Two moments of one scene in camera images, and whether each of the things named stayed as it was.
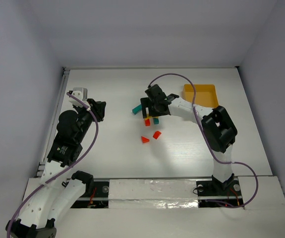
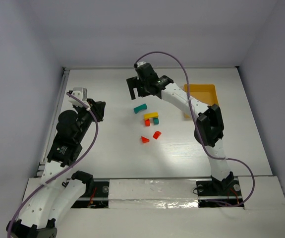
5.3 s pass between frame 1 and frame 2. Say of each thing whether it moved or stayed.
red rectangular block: stayed
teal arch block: stayed
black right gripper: moved
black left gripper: stayed
